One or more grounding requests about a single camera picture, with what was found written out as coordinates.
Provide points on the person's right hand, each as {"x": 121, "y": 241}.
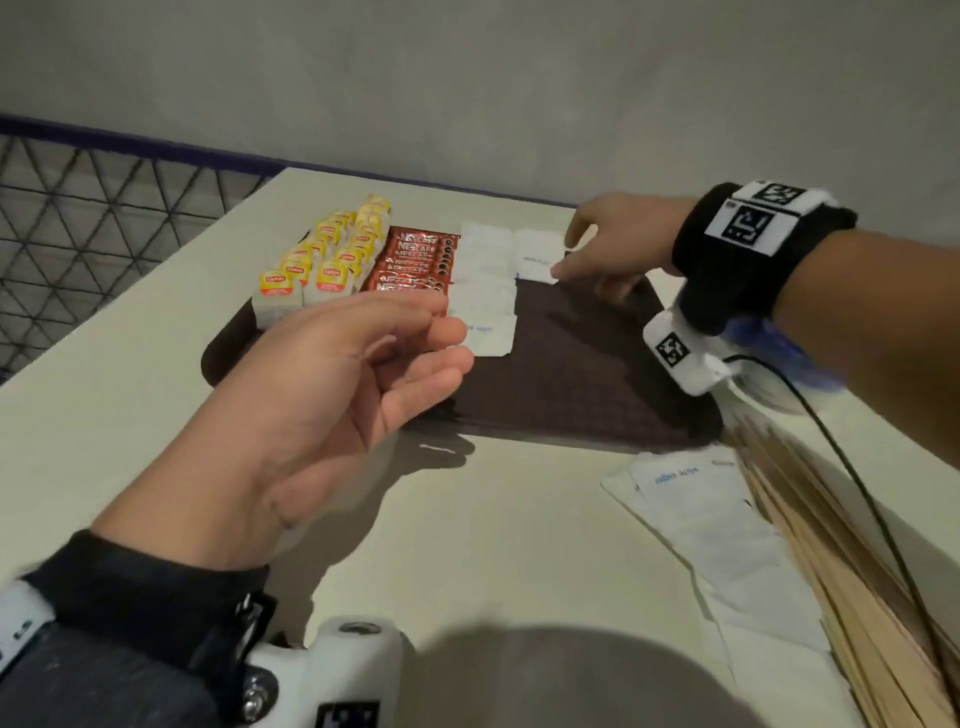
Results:
{"x": 637, "y": 232}

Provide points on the person's left hand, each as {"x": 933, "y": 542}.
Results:
{"x": 285, "y": 420}

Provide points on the square white sugar packet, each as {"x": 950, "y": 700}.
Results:
{"x": 540, "y": 238}
{"x": 529, "y": 268}

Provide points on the row of white tea bags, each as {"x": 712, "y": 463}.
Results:
{"x": 322, "y": 294}
{"x": 277, "y": 307}

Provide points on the brown plastic tray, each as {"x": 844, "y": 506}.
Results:
{"x": 585, "y": 375}

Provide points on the row of white sugar packets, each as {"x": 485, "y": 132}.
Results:
{"x": 484, "y": 300}

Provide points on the row of red coffee sachets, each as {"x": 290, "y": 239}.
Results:
{"x": 412, "y": 255}

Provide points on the pile of white sugar packets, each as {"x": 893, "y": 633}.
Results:
{"x": 712, "y": 525}

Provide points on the bundle of wooden stir sticks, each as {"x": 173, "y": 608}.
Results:
{"x": 862, "y": 637}

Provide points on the person's right forearm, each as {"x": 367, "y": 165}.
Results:
{"x": 885, "y": 322}

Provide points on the blue and white bowl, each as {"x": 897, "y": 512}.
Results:
{"x": 780, "y": 352}

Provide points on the purple metal mesh railing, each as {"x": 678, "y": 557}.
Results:
{"x": 112, "y": 139}

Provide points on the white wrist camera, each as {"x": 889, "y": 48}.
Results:
{"x": 345, "y": 667}
{"x": 697, "y": 375}

